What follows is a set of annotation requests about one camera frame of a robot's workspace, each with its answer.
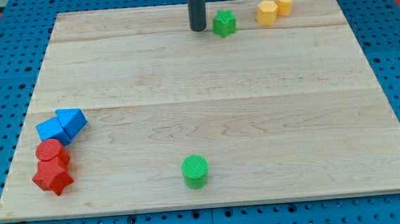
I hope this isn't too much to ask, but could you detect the yellow heart block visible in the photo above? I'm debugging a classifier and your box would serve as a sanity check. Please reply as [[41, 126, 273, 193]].
[[274, 0, 294, 16]]

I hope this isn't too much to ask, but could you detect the blue triangle block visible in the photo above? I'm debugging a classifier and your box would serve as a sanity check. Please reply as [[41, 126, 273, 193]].
[[55, 108, 88, 139]]

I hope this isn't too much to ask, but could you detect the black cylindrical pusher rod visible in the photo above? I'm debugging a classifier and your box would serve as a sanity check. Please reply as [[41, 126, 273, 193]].
[[187, 0, 206, 32]]

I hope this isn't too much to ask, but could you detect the blue cube block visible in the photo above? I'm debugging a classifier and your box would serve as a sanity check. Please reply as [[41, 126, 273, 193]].
[[36, 117, 71, 146]]

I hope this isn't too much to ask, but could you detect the red cylinder block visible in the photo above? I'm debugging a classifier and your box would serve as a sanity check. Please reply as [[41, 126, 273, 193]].
[[35, 139, 70, 166]]

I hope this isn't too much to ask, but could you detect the green cylinder block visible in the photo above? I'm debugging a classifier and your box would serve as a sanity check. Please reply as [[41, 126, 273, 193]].
[[181, 154, 209, 189]]

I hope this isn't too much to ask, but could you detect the green star block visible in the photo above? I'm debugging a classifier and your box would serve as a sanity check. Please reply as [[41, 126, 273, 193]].
[[213, 10, 237, 37]]

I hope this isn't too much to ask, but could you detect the wooden board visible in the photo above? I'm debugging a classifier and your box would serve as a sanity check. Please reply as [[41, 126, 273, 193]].
[[0, 0, 400, 223]]

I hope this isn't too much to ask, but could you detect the yellow hexagon block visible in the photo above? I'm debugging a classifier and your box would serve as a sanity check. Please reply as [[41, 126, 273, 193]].
[[256, 0, 278, 26]]

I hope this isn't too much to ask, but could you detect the red star block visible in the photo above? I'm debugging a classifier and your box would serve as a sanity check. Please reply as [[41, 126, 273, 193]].
[[30, 155, 76, 199]]

